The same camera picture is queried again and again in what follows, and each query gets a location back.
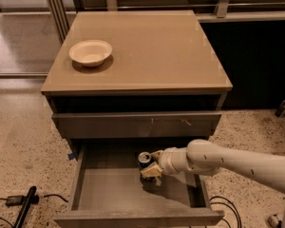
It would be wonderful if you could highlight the blue pepsi can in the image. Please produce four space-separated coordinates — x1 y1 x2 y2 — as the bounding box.
137 151 154 181

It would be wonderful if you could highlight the closed grey top drawer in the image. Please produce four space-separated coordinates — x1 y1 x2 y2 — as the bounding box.
52 112 221 139

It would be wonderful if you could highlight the black power adapter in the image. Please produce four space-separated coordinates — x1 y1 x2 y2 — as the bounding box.
6 196 25 207

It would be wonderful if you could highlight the open grey middle drawer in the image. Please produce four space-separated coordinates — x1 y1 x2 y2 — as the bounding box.
54 146 224 228

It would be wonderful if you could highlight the grey drawer cabinet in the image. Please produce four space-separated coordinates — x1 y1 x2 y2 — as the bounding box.
42 10 232 154

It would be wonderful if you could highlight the black cable left floor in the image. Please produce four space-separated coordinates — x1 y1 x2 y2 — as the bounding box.
0 193 69 228

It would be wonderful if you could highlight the blue tape piece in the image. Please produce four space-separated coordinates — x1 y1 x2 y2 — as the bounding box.
67 153 75 161

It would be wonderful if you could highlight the white power strip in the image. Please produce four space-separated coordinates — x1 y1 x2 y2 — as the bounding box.
268 214 282 228

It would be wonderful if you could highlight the dark caster foot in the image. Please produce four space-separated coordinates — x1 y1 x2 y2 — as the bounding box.
275 100 285 117

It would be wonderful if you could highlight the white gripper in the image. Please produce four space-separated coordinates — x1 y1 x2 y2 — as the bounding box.
140 147 190 178

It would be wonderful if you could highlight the metal window frame rail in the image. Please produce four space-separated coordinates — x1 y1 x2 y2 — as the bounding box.
41 0 285 43

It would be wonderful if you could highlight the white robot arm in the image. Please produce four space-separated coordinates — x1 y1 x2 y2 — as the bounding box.
141 140 285 228

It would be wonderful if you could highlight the black cables right floor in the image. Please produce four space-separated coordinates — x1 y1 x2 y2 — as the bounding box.
208 195 242 228

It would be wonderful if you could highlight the white paper bowl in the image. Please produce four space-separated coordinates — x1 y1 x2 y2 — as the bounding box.
69 40 112 67

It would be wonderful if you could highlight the black rod on floor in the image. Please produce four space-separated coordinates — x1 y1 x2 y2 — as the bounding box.
14 186 39 228

